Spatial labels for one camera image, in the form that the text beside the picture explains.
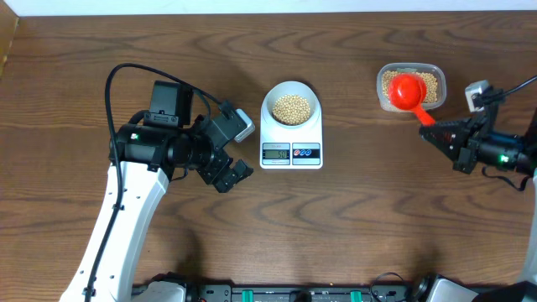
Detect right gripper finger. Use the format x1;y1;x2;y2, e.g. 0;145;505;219
419;117;482;143
428;138;470;162

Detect red measuring scoop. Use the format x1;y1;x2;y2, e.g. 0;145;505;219
388;73;435;126

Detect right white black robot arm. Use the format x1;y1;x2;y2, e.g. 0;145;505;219
410;105;536;302

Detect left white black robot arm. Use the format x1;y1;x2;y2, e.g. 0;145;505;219
60;81;255;301

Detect white kitchen scale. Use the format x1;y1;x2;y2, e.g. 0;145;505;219
258;81;324;170

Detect soybeans in bowl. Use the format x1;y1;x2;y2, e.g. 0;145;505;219
272;95;311;126

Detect white bowl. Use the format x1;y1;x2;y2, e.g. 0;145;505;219
261;81;321;128

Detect soybeans in container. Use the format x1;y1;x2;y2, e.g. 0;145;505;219
381;70;439;104

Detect clear plastic bean container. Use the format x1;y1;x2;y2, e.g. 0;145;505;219
377;63;447;112

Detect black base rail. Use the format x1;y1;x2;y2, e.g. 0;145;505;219
132;273;441;302

